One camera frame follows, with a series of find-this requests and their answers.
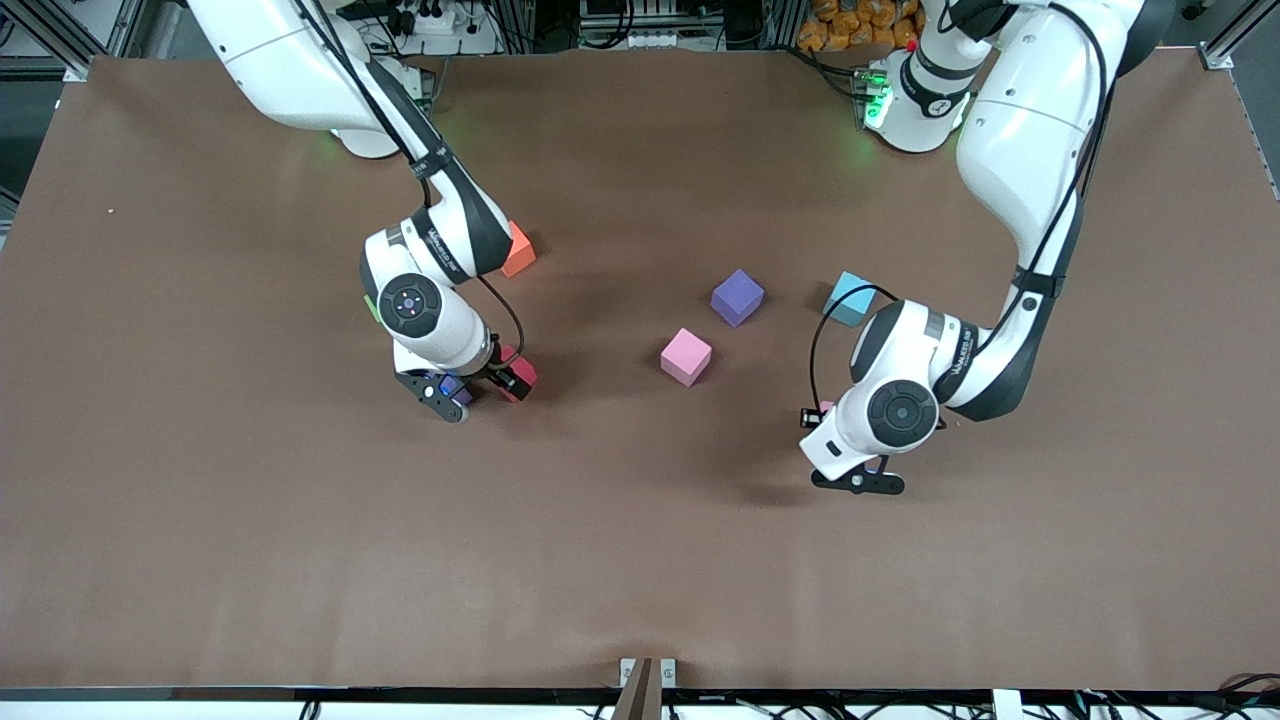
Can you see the purple foam cube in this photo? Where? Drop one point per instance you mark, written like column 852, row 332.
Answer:
column 452, row 386
column 737, row 295

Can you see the light blue foam cube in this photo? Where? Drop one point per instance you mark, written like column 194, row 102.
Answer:
column 850, row 313

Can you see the white equipment rack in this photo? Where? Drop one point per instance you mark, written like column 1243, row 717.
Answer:
column 630, row 40

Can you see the bag of orange items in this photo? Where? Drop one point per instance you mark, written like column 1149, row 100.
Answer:
column 850, row 25

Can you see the orange foam cube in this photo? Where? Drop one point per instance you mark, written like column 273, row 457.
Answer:
column 520, row 255

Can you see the brown table cover sheet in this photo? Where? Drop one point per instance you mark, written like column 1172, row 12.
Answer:
column 640, row 550

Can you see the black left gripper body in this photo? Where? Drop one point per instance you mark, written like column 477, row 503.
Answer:
column 811, row 417

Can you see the white power strip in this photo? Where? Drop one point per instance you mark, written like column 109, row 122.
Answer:
column 445, row 25

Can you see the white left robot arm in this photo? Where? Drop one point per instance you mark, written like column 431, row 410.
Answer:
column 1020, row 130

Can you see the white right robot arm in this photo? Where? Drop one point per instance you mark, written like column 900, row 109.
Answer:
column 290, row 60

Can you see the metal bracket with brown wedge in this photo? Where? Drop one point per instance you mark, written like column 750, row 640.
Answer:
column 640, row 690

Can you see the red foam cube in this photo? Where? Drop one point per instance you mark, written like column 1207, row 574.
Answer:
column 533, row 378

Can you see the green foam cube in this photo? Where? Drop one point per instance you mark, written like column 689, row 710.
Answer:
column 371, row 307

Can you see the small white box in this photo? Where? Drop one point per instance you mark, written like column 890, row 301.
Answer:
column 1008, row 705

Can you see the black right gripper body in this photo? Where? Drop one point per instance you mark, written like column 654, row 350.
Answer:
column 493, row 371

